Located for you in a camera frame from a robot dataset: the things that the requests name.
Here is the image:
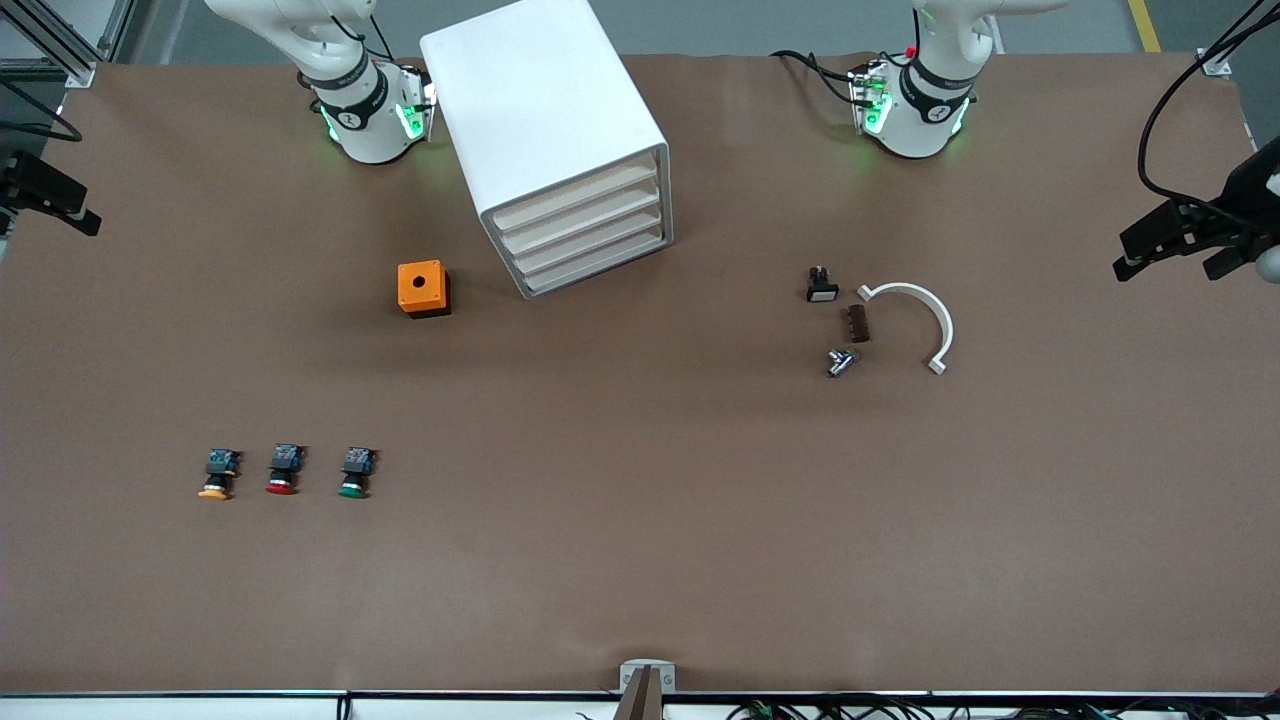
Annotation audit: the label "orange button enclosure box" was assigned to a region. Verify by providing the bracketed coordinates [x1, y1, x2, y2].
[397, 260, 452, 320]

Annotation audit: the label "red mushroom push button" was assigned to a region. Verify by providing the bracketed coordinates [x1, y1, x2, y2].
[265, 444, 306, 496]

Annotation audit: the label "white curved plastic bracket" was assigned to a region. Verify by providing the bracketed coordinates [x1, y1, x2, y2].
[857, 282, 955, 377]

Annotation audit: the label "green mushroom push button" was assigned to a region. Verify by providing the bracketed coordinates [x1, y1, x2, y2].
[337, 446, 378, 500]

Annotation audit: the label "tangled black cables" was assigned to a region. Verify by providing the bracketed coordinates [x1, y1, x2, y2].
[725, 698, 1280, 720]

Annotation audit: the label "yellow mushroom push button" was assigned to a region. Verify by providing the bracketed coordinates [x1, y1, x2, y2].
[197, 448, 243, 501]

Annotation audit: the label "black arm base cable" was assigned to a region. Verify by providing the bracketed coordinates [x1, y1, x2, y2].
[770, 48, 863, 106]

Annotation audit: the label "brown table cover sheet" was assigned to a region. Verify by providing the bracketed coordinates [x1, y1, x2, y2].
[0, 50, 1280, 696]

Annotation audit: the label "aluminium frame post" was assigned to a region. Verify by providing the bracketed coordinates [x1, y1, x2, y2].
[1197, 0, 1280, 78]
[0, 0, 136, 91]

